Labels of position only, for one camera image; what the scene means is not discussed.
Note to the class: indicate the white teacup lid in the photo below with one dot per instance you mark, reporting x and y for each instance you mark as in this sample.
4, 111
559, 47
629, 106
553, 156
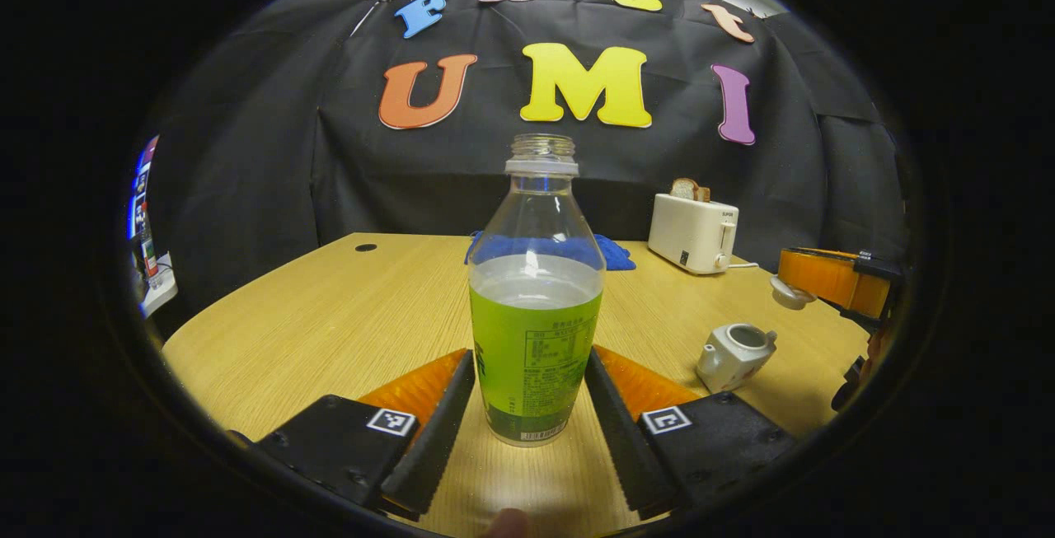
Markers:
790, 292

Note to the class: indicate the white ceramic teacup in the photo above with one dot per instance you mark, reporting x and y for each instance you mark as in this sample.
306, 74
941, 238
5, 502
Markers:
733, 353

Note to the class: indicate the white toaster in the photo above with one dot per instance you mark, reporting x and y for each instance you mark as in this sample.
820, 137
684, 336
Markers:
692, 233

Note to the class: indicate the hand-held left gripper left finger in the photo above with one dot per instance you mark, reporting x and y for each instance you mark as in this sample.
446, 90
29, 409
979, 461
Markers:
433, 439

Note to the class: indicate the green label water bottle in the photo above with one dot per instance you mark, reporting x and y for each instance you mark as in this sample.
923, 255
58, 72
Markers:
536, 340

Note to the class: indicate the bread slice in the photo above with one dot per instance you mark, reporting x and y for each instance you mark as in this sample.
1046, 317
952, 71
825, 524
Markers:
689, 189

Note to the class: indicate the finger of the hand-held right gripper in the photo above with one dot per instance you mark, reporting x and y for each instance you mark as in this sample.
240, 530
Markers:
832, 278

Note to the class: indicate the blue towel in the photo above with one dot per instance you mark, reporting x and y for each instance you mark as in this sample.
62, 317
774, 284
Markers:
614, 251

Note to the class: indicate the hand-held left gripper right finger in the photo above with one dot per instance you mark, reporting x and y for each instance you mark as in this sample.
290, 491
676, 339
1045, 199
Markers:
618, 439

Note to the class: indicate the white side table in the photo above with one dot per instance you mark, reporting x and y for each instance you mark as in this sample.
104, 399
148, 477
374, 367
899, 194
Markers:
161, 291

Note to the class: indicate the computer monitor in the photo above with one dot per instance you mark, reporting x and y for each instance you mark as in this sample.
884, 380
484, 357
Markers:
140, 192

